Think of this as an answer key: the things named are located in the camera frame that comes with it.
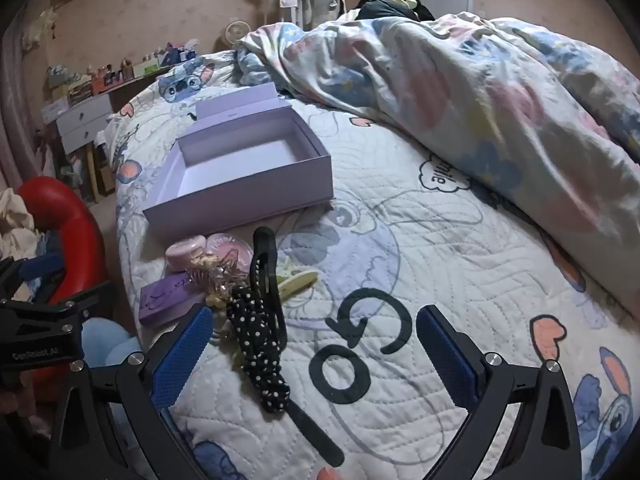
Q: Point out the yellow hair claw clip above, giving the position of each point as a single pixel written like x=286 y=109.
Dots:
x=297 y=285

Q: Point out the pile of light clothes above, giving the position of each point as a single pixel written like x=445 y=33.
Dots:
x=15 y=220

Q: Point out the red chair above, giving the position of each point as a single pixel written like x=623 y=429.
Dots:
x=75 y=220

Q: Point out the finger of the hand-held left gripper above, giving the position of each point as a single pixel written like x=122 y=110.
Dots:
x=45 y=266
x=90 y=296

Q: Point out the pink compact with clear lid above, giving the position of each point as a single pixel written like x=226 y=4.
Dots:
x=235 y=252

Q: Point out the pink curtain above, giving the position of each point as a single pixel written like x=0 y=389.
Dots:
x=15 y=125

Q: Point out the small purple box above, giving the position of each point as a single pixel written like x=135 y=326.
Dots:
x=165 y=300

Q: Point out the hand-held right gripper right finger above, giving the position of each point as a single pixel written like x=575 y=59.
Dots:
x=445 y=360

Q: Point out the pink round jar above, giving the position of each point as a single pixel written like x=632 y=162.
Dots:
x=185 y=254

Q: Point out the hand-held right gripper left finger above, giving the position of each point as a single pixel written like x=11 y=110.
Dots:
x=182 y=355

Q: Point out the grey green bag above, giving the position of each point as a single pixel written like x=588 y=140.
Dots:
x=326 y=5

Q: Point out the lavender cardboard box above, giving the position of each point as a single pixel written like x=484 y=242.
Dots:
x=240 y=200

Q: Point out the floral pastel duvet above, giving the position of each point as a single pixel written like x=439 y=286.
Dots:
x=450 y=85

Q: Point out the small white fan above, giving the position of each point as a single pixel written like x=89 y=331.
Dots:
x=236 y=34

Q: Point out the black headband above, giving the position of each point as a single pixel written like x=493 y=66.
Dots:
x=265 y=260

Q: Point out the gold flower hair clip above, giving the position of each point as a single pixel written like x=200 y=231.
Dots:
x=215 y=275

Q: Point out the row of desk trinkets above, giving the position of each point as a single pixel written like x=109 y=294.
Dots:
x=110 y=77

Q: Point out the black clothing pile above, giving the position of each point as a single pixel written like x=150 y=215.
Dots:
x=390 y=10

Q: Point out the cream wall ornament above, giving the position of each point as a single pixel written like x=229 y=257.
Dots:
x=42 y=25

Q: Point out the white drawer cabinet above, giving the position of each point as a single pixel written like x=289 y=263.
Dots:
x=82 y=120

